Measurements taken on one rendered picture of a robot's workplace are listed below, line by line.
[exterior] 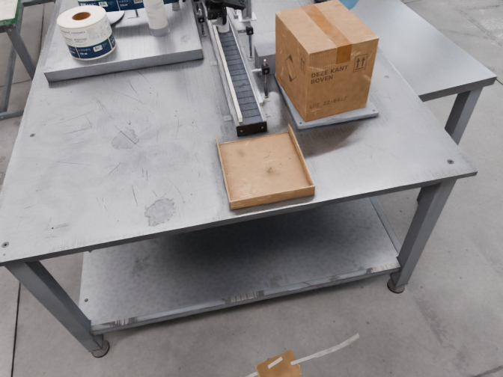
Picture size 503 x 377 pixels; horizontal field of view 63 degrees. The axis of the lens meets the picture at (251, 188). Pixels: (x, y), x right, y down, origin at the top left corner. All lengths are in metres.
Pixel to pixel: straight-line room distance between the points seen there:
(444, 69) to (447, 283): 0.98
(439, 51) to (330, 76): 0.71
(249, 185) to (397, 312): 1.04
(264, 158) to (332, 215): 0.72
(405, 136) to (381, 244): 0.61
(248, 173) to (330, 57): 0.44
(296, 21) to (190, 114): 0.50
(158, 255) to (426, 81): 1.35
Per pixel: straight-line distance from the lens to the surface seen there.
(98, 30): 1.91
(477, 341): 2.09
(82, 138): 1.61
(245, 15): 2.17
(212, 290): 1.78
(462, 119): 2.00
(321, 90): 1.41
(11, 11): 2.84
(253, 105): 1.50
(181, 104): 1.64
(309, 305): 1.98
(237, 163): 1.35
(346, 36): 1.41
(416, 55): 1.94
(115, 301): 1.86
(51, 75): 1.97
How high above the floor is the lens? 1.78
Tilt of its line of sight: 49 degrees down
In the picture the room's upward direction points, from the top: 5 degrees counter-clockwise
